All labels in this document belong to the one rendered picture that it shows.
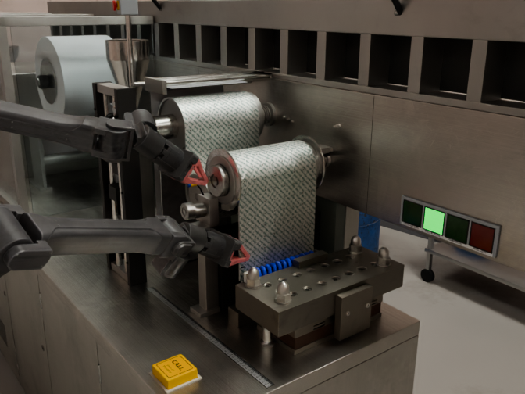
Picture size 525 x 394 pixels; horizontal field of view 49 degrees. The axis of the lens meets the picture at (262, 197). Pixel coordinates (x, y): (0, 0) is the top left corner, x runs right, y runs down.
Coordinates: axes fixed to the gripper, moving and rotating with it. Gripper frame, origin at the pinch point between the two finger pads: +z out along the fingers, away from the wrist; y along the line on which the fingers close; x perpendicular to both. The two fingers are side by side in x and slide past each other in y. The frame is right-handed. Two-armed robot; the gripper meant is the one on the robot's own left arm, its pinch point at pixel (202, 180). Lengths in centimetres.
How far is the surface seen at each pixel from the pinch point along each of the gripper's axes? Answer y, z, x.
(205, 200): -0.4, 3.8, -3.4
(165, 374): 19.2, 4.0, -39.2
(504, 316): -41, 245, 40
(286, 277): 15.8, 23.6, -9.4
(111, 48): -67, -11, 26
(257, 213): 8.1, 12.4, 0.0
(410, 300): -83, 222, 23
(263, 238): 8.0, 18.1, -3.9
